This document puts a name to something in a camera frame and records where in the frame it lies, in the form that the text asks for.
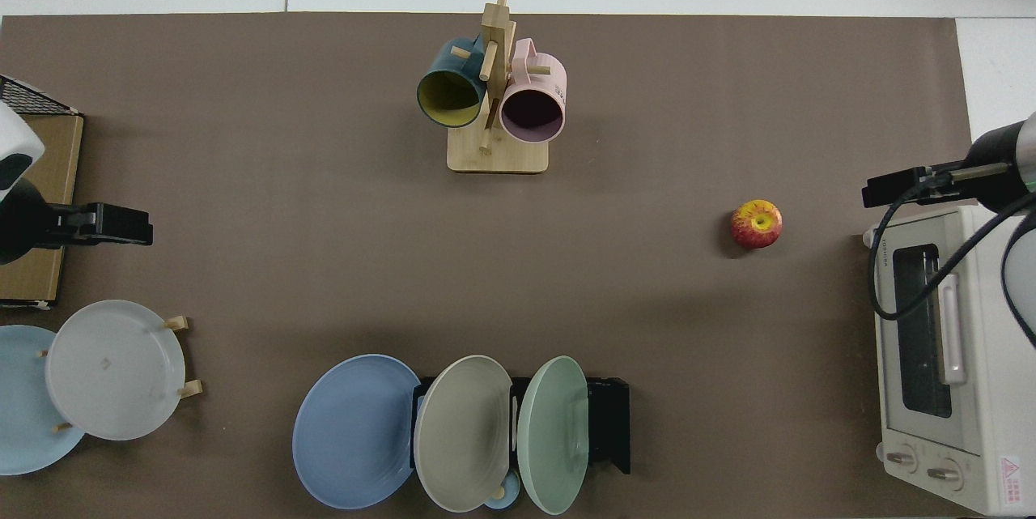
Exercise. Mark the red yellow apple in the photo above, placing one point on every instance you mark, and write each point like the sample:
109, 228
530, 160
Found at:
757, 226

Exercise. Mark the wooden plate rack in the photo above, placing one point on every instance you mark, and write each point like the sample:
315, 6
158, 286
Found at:
178, 323

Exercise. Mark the grey plate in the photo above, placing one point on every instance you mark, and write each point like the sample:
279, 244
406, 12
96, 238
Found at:
113, 369

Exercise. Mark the light blue plate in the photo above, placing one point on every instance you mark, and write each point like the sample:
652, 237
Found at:
20, 414

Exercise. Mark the black dish rack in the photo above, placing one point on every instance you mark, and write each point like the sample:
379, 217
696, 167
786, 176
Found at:
611, 422

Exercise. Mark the beige plate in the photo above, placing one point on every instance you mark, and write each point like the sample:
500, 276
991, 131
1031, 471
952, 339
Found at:
461, 434

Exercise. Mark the pale green plate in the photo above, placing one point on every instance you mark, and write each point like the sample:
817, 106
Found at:
550, 438

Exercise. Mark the brown table cloth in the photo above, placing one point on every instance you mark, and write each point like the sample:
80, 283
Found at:
324, 219

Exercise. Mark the pale toaster oven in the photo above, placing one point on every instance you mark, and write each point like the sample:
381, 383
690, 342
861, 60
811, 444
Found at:
983, 422

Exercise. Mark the dark teal mug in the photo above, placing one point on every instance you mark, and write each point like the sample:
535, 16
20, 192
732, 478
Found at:
445, 98

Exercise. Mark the pink mug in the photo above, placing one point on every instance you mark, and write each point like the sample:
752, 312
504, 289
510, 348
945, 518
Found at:
542, 74

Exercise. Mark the wooden cup stand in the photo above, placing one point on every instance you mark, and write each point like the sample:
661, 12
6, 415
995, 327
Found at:
498, 155

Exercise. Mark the small blue round thing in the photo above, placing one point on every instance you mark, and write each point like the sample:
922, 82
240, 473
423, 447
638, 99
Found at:
508, 496

